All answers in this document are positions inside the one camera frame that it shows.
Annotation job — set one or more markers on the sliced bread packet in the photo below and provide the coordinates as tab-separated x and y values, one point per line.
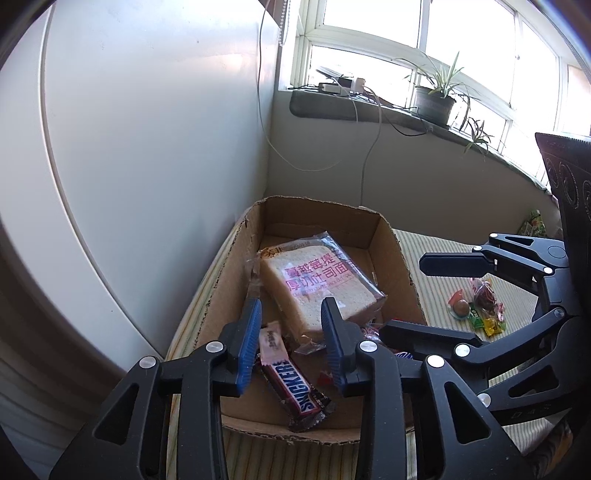
304	281

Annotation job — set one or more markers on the brown chocolate bar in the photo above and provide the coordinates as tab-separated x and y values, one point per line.
295	392

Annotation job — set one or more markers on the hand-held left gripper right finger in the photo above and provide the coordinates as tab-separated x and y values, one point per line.
333	344

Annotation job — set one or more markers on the red white candy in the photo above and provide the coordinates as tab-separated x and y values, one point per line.
371	331

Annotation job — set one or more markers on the green printed bag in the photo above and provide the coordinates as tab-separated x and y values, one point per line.
533	226

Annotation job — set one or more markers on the yellow wrapped candy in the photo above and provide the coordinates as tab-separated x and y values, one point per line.
492	327

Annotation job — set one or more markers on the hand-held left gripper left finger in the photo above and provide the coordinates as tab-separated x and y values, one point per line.
247	344

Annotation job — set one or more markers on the small red candy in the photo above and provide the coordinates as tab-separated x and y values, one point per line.
324	378

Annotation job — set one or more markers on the blue white candy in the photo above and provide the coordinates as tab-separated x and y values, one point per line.
404	355

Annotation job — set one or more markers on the green wrapped candy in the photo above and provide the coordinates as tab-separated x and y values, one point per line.
475	321

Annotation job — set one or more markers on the brown cardboard box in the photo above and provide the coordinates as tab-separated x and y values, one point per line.
318	221

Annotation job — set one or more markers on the white power strip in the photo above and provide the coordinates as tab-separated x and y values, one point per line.
339	86

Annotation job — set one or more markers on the dark red candy clear wrapper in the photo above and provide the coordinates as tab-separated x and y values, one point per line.
483	296

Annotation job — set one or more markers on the white framed window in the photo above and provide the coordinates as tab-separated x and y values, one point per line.
415	41

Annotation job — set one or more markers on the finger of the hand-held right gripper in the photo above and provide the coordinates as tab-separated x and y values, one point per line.
448	264
425	334

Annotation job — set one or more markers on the brown round snack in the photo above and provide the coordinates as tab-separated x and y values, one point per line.
461	307

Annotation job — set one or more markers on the potted spider plant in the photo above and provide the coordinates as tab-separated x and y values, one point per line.
434	106

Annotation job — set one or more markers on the pink white snack packet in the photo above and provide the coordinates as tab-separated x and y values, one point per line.
272	342

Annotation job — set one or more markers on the striped table cloth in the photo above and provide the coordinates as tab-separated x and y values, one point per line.
443	290

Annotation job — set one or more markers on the white cabinet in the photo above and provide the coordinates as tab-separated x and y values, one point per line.
138	161

